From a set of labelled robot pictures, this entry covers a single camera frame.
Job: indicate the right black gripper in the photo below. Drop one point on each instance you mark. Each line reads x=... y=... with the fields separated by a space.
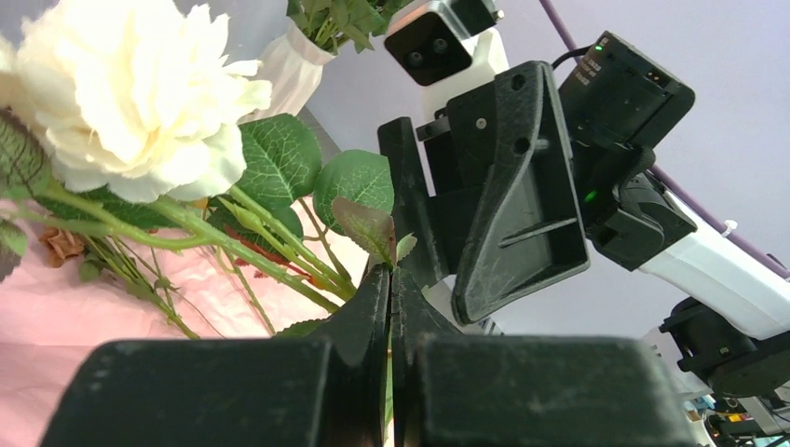
x=527 y=233

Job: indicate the white rose flower stem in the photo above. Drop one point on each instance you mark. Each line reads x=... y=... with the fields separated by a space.
x=121 y=119

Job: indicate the pink paper bouquet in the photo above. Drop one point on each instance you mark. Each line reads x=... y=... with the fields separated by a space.
x=50 y=321

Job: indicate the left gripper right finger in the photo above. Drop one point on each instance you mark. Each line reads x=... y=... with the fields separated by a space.
x=453 y=389

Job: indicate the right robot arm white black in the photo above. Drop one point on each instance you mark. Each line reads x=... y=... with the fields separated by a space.
x=730 y=335

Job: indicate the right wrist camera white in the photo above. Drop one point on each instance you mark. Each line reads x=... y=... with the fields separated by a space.
x=447 y=47

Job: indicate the brown bud flower stem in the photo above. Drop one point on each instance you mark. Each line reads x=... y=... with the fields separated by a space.
x=112 y=258

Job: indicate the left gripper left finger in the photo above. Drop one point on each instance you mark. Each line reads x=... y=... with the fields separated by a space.
x=326 y=388

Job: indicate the white ribbed vase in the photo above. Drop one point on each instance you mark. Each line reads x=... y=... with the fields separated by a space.
x=294 y=66

